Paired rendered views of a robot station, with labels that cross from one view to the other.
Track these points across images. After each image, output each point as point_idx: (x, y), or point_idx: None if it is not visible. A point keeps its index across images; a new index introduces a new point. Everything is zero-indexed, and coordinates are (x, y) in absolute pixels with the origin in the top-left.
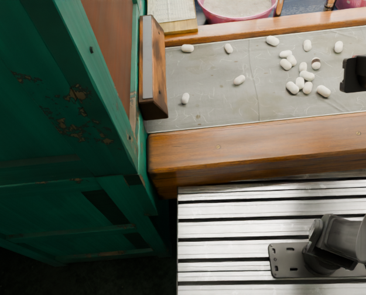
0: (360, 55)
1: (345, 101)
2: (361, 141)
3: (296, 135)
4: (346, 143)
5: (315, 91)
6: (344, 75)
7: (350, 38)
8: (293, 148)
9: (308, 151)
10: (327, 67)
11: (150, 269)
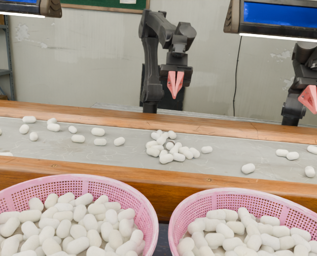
0: None
1: (291, 147)
2: (282, 126)
3: None
4: (291, 127)
5: None
6: None
7: (295, 181)
8: None
9: (315, 128)
10: (315, 165)
11: None
